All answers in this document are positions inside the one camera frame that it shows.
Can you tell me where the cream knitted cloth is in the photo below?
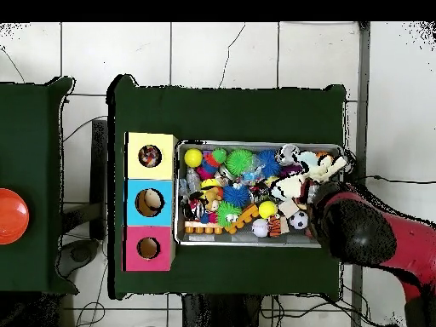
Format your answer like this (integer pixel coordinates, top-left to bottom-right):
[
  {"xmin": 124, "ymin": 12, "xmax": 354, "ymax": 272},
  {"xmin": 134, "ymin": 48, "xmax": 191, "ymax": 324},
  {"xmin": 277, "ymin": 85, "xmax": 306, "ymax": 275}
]
[{"xmin": 271, "ymin": 152, "xmax": 348, "ymax": 203}]

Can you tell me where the thin black cable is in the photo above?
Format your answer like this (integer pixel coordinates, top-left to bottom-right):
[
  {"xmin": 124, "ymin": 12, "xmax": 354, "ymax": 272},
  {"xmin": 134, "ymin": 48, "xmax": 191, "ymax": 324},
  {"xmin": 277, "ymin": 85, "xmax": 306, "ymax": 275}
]
[{"xmin": 353, "ymin": 174, "xmax": 436, "ymax": 186}]

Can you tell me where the dark green table cloth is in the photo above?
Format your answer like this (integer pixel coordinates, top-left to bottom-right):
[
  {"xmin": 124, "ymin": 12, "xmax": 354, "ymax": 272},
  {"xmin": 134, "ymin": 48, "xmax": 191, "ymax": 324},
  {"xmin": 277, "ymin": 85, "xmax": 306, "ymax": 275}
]
[
  {"xmin": 0, "ymin": 76, "xmax": 79, "ymax": 295},
  {"xmin": 106, "ymin": 74, "xmax": 347, "ymax": 301}
]

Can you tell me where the blue spiky ball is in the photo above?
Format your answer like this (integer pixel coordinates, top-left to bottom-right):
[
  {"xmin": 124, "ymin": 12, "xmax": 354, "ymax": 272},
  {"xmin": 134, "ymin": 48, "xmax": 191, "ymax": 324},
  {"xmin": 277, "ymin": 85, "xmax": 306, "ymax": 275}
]
[
  {"xmin": 222, "ymin": 183, "xmax": 252, "ymax": 209},
  {"xmin": 256, "ymin": 149, "xmax": 283, "ymax": 178}
]

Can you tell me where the green spiky ball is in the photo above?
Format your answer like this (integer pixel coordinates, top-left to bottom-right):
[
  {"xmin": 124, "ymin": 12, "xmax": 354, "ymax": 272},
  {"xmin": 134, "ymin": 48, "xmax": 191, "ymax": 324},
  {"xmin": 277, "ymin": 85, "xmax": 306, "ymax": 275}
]
[{"xmin": 225, "ymin": 148, "xmax": 255, "ymax": 176}]

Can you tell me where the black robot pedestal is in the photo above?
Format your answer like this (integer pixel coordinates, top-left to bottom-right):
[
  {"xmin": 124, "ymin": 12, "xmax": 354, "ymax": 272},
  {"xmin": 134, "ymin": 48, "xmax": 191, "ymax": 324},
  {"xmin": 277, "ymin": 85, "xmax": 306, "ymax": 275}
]
[{"xmin": 181, "ymin": 293, "xmax": 263, "ymax": 327}]

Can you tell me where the orange bowl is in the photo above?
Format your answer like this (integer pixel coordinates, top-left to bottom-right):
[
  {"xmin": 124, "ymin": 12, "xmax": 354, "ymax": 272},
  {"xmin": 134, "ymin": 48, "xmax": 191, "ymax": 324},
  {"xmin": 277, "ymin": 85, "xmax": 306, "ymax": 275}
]
[{"xmin": 0, "ymin": 187, "xmax": 31, "ymax": 245}]

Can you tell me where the wooden box with three holes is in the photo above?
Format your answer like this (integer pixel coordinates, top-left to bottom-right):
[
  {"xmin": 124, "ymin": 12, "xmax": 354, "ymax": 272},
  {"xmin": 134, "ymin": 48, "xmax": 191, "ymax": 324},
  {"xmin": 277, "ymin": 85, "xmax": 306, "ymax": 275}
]
[{"xmin": 122, "ymin": 131, "xmax": 178, "ymax": 273}]

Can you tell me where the white baseball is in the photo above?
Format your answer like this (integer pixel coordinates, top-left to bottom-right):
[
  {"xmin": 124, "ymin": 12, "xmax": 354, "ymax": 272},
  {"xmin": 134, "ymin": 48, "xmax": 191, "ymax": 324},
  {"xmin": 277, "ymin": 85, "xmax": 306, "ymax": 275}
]
[{"xmin": 251, "ymin": 218, "xmax": 271, "ymax": 238}]

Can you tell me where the small soccer ball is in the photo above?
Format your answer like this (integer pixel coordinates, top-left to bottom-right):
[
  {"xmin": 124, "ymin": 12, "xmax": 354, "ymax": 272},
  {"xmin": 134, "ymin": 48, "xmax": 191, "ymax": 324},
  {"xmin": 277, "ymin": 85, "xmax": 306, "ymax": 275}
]
[{"xmin": 289, "ymin": 210, "xmax": 310, "ymax": 230}]

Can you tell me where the multicolour spiky caterpillar toy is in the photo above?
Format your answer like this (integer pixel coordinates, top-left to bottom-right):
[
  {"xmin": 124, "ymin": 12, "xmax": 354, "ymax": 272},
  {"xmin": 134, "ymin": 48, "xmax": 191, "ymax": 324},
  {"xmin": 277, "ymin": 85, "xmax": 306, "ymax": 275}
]
[{"xmin": 195, "ymin": 147, "xmax": 228, "ymax": 181}]

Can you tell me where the yellow ball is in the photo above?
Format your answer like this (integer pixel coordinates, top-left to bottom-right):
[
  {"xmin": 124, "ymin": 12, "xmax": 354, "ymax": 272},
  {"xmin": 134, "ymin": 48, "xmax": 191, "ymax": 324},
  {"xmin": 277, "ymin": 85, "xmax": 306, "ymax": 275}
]
[{"xmin": 182, "ymin": 148, "xmax": 204, "ymax": 169}]

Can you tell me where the silver mesh bin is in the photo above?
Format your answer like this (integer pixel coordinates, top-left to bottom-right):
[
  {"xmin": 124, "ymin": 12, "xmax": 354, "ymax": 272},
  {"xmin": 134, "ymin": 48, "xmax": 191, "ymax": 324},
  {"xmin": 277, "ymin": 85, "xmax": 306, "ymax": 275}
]
[{"xmin": 173, "ymin": 140, "xmax": 345, "ymax": 249}]

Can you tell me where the green spiky toy with eyes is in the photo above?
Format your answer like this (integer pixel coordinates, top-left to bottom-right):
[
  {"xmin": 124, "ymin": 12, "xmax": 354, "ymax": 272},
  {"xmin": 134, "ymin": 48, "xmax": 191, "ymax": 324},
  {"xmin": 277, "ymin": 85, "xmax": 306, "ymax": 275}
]
[{"xmin": 215, "ymin": 200, "xmax": 242, "ymax": 229}]

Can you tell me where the white colourful patterned cloth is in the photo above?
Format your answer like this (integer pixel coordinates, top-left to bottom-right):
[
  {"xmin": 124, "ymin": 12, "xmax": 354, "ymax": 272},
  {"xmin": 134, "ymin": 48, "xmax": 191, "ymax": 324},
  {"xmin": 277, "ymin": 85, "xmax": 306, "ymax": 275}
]
[{"xmin": 138, "ymin": 145, "xmax": 162, "ymax": 168}]

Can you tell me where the tiger plush toy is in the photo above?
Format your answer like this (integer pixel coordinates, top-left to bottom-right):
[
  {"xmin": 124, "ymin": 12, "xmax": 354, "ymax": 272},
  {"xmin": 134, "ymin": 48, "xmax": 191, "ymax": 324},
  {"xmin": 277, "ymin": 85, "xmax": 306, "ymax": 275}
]
[{"xmin": 267, "ymin": 215, "xmax": 283, "ymax": 238}]

